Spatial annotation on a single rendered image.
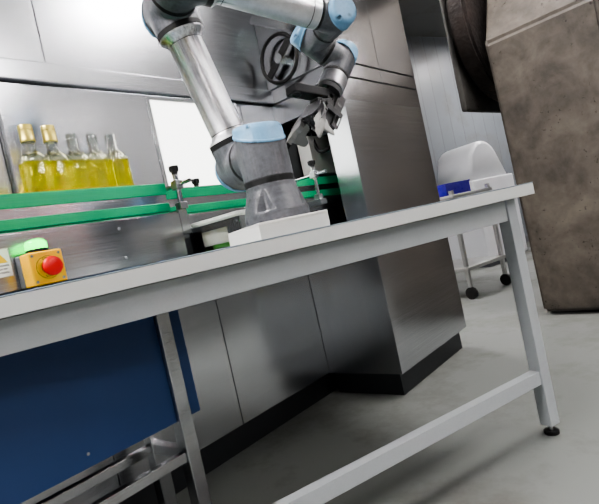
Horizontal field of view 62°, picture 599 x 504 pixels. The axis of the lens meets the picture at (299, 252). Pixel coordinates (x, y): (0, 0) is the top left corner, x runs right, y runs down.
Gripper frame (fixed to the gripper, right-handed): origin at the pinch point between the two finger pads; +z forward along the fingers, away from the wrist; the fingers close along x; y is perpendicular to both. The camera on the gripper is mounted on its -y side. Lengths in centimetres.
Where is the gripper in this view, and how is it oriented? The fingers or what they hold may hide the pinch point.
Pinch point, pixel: (299, 143)
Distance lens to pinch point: 134.1
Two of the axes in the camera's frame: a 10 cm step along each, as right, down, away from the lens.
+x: -5.9, 0.6, 8.1
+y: 7.3, 4.7, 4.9
